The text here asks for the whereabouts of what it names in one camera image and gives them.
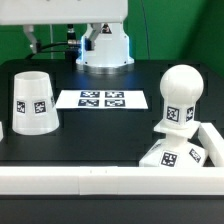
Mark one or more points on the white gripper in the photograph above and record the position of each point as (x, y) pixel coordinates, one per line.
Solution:
(40, 12)

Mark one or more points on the white lamp shade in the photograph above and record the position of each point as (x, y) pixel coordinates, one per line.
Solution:
(34, 110)

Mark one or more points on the white lamp bulb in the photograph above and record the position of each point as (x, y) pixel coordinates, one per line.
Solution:
(181, 86)

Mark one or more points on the white lamp base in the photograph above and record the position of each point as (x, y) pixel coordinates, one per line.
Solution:
(175, 150)

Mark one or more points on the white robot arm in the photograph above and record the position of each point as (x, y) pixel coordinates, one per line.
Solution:
(104, 46)

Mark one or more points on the white marker sheet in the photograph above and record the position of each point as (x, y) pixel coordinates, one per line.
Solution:
(101, 99)

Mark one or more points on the white left fence bar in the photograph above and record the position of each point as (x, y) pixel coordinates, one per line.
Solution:
(1, 132)

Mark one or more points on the white fence bar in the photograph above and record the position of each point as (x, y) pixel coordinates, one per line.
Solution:
(213, 142)
(110, 181)
(1, 132)

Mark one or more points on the white front fence bar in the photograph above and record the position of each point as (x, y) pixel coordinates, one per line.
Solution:
(110, 181)

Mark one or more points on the white right fence bar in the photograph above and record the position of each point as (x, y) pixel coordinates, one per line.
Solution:
(213, 142)

